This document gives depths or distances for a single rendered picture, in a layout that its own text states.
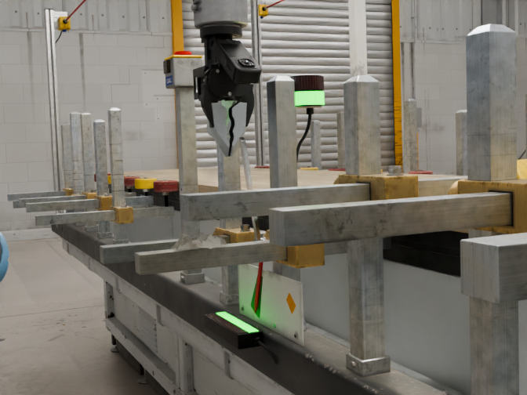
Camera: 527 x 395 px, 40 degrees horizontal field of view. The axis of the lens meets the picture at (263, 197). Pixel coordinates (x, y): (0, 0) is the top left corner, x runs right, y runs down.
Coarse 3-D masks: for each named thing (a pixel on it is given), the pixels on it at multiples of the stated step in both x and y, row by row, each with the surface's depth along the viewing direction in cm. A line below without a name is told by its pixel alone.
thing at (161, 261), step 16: (384, 240) 122; (144, 256) 106; (160, 256) 107; (176, 256) 108; (192, 256) 109; (208, 256) 110; (224, 256) 111; (240, 256) 112; (256, 256) 113; (272, 256) 114; (144, 272) 106; (160, 272) 107
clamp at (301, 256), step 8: (288, 248) 115; (296, 248) 112; (304, 248) 113; (312, 248) 113; (320, 248) 114; (288, 256) 115; (296, 256) 112; (304, 256) 113; (312, 256) 113; (320, 256) 114; (288, 264) 115; (296, 264) 112; (304, 264) 113; (312, 264) 113; (320, 264) 114
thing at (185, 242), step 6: (198, 234) 111; (204, 234) 111; (210, 234) 111; (180, 240) 110; (186, 240) 110; (192, 240) 111; (198, 240) 108; (204, 240) 110; (210, 240) 110; (216, 240) 112; (222, 240) 113; (174, 246) 110; (180, 246) 110; (186, 246) 108; (192, 246) 107; (198, 246) 107; (204, 246) 108; (210, 246) 110; (216, 246) 110
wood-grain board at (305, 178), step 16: (144, 176) 294; (160, 176) 288; (176, 176) 283; (208, 176) 273; (256, 176) 258; (304, 176) 246; (320, 176) 242; (336, 176) 238; (432, 176) 217; (448, 176) 214; (208, 192) 212
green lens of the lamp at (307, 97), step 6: (300, 96) 119; (306, 96) 118; (312, 96) 118; (318, 96) 119; (324, 96) 121; (300, 102) 119; (306, 102) 118; (312, 102) 119; (318, 102) 119; (324, 102) 121
